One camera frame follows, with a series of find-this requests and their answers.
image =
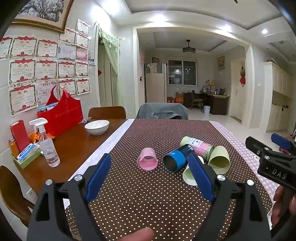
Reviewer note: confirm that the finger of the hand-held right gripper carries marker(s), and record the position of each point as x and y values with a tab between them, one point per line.
257	146
279	141

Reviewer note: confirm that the white door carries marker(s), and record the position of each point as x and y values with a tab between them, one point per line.
237	92

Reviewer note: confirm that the orange packet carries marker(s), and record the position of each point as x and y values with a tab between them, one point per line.
33	137

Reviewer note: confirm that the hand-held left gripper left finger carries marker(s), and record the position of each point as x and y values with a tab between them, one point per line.
98	177

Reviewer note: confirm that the dark wooden desk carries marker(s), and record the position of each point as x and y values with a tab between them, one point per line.
218	104

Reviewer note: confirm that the white cup with green inside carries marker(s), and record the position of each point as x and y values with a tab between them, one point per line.
188	176

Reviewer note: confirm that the white bowl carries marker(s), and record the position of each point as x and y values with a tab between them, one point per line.
97	127

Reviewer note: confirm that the blue and white tissue pack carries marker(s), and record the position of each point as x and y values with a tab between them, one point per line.
29	153

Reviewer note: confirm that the red box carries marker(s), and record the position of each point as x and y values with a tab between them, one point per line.
19	134

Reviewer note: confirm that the grey jacket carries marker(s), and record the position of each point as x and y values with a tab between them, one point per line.
161	110

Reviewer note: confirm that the brown polka dot tablecloth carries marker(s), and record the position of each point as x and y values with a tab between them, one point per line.
143	204

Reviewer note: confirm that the pink plastic cup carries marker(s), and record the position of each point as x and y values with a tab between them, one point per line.
148	160

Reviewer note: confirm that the person's right hand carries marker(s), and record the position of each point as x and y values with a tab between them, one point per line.
281	215

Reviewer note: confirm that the orange can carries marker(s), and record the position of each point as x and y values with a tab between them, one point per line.
13	147

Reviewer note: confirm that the ceiling lamp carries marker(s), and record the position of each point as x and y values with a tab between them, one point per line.
189	49

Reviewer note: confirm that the brown wooden chair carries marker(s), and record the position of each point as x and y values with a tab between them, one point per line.
106	112
12	192

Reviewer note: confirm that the wall of award certificates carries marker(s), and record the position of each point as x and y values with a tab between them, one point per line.
46	67

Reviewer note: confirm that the clear spray bottle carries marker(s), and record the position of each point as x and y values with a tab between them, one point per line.
48	150

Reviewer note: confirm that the white bin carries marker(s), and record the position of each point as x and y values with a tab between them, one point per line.
207	109

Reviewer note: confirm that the green tray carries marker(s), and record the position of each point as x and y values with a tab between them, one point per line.
27	163

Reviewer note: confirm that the red bag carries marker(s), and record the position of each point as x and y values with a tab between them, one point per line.
64	115

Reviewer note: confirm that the pink powder jar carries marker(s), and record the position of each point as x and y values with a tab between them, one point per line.
201	146

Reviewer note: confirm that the dark desk chair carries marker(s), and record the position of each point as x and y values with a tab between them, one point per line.
196	99

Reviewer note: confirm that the framed tree painting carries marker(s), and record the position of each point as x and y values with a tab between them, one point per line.
44	11

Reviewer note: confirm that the blue cup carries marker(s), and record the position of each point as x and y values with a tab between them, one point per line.
174	160

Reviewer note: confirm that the white refrigerator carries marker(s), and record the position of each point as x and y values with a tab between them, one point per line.
155	85

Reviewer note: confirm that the orange cardboard box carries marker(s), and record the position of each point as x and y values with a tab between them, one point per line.
178	99

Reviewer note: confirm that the window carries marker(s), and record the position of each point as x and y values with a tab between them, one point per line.
182	71

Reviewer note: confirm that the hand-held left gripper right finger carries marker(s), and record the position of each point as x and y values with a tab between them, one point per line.
200	177

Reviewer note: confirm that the red hanging decoration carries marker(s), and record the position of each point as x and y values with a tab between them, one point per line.
242	74

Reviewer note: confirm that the small framed wall picture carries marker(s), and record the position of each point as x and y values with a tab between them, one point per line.
221	62

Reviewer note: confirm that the green curtain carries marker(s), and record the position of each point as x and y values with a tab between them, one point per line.
112	58

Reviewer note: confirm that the light green cup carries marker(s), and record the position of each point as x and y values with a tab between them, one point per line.
219	162

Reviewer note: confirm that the person's left hand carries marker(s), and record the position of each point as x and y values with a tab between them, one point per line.
136	235

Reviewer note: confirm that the cream wall cabinet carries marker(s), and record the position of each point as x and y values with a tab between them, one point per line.
279	97

